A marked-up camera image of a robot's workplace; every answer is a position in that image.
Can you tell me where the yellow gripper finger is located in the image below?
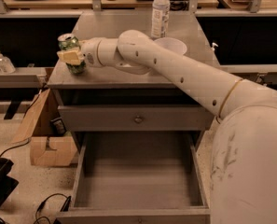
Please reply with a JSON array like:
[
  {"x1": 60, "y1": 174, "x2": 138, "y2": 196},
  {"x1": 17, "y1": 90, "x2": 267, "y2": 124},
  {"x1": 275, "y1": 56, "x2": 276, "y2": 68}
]
[{"x1": 57, "y1": 48, "x2": 84, "y2": 65}]

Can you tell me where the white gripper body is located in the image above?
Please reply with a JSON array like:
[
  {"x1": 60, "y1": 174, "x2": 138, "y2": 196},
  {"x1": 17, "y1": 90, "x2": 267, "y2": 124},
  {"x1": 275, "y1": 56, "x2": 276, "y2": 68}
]
[{"x1": 80, "y1": 37, "x2": 102, "y2": 67}]

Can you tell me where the green soda can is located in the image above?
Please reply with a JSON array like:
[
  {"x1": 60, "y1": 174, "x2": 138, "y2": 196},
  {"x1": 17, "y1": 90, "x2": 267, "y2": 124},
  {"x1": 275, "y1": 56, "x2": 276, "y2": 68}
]
[{"x1": 58, "y1": 34, "x2": 86, "y2": 75}]

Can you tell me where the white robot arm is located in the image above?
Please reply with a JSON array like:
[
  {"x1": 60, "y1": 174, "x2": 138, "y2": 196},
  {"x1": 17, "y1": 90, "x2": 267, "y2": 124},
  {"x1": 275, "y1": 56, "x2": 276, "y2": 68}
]
[{"x1": 58, "y1": 30, "x2": 277, "y2": 224}]

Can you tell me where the closed grey top drawer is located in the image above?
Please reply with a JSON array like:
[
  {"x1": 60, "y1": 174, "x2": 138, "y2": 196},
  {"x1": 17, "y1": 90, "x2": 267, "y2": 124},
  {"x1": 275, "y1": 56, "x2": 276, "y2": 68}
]
[{"x1": 58, "y1": 105, "x2": 214, "y2": 132}]

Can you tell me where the grey drawer cabinet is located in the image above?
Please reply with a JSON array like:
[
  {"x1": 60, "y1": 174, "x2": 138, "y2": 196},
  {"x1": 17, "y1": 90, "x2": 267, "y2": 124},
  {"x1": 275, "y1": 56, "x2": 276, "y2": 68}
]
[{"x1": 47, "y1": 9, "x2": 221, "y2": 224}]

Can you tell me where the open grey middle drawer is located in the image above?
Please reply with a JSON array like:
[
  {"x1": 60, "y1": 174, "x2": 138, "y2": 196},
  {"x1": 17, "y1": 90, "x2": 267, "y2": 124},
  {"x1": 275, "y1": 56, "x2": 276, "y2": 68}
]
[{"x1": 57, "y1": 132, "x2": 210, "y2": 224}]

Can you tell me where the clear plastic water bottle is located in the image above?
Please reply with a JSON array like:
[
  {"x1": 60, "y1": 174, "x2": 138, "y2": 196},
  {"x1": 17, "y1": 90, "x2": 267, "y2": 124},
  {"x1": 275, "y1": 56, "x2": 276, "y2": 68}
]
[{"x1": 151, "y1": 0, "x2": 171, "y2": 39}]

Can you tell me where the white ceramic bowl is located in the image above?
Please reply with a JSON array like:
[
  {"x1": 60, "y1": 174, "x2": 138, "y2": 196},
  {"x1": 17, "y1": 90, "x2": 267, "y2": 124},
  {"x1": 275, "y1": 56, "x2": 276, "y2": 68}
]
[{"x1": 155, "y1": 37, "x2": 187, "y2": 55}]

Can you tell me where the brown cardboard box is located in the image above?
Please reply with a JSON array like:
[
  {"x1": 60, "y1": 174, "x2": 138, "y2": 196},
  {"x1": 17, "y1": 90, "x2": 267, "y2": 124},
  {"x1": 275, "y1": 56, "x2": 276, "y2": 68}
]
[{"x1": 11, "y1": 88, "x2": 77, "y2": 167}]

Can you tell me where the small white pump bottle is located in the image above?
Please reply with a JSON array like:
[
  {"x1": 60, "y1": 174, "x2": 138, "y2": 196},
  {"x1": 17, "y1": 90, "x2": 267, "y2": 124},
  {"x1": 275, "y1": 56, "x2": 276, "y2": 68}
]
[{"x1": 211, "y1": 42, "x2": 218, "y2": 51}]

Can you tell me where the black floor cable left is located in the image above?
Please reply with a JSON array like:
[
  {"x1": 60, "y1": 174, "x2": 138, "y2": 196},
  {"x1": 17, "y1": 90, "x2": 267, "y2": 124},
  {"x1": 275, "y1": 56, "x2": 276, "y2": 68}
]
[{"x1": 33, "y1": 192, "x2": 73, "y2": 224}]

